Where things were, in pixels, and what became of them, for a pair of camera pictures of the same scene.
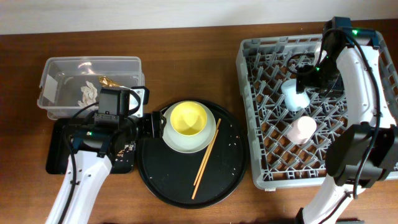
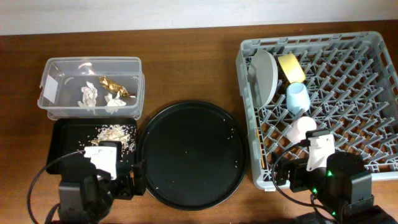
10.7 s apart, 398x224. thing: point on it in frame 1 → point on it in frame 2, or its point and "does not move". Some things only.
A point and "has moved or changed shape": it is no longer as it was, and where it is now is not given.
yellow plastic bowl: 188,118 → 291,67
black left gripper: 154,127 → 128,187
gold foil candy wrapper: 105,81 does not move
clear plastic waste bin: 68,84 does not move
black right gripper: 303,80 → 295,166
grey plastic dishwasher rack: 267,61 does not move
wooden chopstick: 207,152 → 260,148
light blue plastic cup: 294,101 has moved or changed shape
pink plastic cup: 301,130 does not move
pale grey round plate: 188,144 → 263,71
